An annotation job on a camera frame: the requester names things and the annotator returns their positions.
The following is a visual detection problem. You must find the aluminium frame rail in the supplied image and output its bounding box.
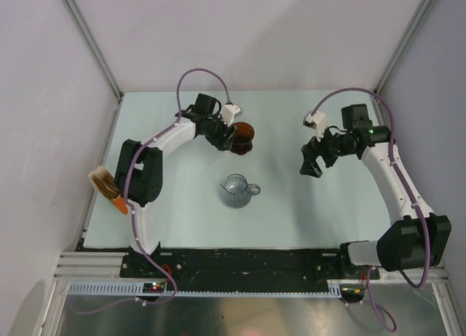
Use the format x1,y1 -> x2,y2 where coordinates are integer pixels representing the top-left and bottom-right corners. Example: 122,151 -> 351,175
54,252 -> 449,283

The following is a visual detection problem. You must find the amber glass coffee dripper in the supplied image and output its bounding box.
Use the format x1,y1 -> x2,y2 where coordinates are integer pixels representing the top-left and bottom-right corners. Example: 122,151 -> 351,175
231,122 -> 255,156

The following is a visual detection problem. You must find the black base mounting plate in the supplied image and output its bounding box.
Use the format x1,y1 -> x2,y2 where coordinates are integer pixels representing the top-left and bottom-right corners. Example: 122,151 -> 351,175
119,248 -> 379,294

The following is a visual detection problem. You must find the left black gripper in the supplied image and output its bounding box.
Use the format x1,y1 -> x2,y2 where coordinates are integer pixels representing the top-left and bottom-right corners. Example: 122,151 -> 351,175
204,112 -> 237,152

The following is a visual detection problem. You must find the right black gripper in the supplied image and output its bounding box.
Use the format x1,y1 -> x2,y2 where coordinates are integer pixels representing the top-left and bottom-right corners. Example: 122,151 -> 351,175
300,122 -> 355,178

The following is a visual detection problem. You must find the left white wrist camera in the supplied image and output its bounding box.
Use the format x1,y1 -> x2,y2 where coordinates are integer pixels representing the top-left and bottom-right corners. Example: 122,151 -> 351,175
220,102 -> 242,126

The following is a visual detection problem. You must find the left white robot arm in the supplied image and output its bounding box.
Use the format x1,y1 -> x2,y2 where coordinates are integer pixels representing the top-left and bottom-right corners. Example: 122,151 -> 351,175
114,93 -> 242,277

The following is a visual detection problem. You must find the white slotted cable duct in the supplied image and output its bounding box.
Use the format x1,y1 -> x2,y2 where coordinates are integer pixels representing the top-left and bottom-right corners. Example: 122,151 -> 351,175
66,279 -> 343,297

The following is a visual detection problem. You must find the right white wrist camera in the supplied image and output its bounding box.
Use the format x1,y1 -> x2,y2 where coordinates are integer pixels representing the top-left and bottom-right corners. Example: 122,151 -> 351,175
303,111 -> 328,141

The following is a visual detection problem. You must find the orange coffee filter box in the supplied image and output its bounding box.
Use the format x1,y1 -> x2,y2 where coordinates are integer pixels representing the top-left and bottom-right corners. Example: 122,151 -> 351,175
88,165 -> 128,215

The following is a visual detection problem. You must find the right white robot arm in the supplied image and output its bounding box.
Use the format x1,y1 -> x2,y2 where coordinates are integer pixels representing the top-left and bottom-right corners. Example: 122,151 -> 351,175
300,104 -> 451,278

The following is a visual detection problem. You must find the clear glass pitcher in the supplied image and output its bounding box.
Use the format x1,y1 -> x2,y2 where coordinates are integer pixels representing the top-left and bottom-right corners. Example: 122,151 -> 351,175
219,173 -> 261,208

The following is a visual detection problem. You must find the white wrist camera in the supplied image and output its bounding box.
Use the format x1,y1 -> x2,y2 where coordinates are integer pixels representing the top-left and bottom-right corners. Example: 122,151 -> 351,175
303,111 -> 328,141
220,102 -> 242,126

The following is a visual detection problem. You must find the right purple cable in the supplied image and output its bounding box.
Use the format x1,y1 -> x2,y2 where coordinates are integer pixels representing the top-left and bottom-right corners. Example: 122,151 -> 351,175
307,87 -> 438,332

